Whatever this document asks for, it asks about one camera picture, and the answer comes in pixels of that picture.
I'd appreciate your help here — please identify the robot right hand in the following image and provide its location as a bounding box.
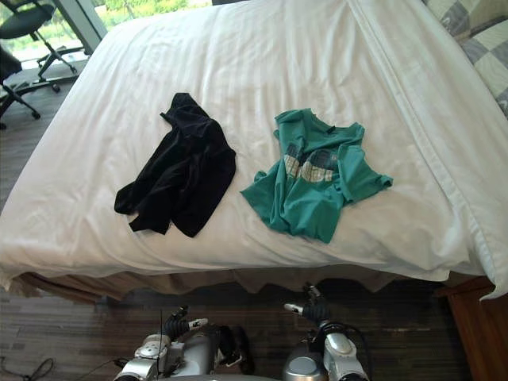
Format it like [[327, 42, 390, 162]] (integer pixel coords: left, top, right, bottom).
[[283, 282, 331, 323]]

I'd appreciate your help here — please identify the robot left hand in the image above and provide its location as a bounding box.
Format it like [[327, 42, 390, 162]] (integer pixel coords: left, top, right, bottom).
[[164, 305, 210, 339]]

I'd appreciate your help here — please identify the white bed duvet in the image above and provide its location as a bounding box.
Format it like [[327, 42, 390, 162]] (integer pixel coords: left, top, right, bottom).
[[0, 0, 508, 302]]

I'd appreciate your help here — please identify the robot dark foot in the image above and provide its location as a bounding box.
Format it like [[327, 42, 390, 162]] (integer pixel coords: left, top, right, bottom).
[[217, 324, 256, 375]]

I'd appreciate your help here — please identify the teal printed t-shirt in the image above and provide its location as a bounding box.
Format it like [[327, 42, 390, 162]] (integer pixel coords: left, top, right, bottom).
[[240, 108, 394, 244]]

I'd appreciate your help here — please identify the black t-shirt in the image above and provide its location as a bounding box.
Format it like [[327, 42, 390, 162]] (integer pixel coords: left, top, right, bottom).
[[114, 92, 237, 239]]

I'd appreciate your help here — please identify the black office chair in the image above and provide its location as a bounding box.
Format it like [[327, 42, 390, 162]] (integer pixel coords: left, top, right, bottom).
[[0, 0, 87, 94], [0, 44, 42, 131]]

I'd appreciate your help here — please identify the black floor cable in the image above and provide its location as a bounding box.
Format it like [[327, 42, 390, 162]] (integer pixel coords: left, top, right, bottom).
[[0, 356, 56, 381]]

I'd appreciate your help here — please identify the brown wooden bed frame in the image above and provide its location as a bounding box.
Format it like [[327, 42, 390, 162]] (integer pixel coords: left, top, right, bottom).
[[433, 275, 508, 381]]

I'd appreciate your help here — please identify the grey window frame post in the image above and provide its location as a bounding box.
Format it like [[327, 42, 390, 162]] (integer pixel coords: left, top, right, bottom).
[[51, 0, 109, 56]]

